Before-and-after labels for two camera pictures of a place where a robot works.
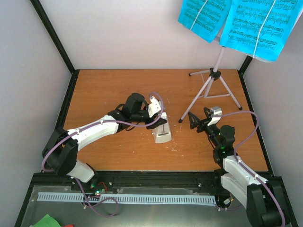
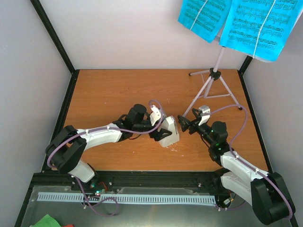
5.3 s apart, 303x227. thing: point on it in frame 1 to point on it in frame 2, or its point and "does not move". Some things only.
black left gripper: x=157 y=123 to x=158 y=136
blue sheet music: x=204 y=18 does not move
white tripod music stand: x=217 y=87 does not move
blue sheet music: x=260 y=29 does not move
